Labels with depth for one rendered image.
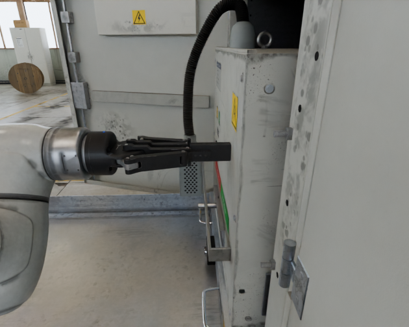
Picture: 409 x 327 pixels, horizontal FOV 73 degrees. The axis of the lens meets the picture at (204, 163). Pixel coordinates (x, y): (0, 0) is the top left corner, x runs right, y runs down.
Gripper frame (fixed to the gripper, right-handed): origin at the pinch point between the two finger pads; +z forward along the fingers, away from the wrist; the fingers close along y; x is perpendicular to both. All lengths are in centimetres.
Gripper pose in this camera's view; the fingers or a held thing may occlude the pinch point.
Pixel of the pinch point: (210, 151)
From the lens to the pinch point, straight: 48.1
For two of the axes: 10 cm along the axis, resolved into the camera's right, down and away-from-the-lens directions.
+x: 0.0, -9.2, -3.9
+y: 0.4, 3.9, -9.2
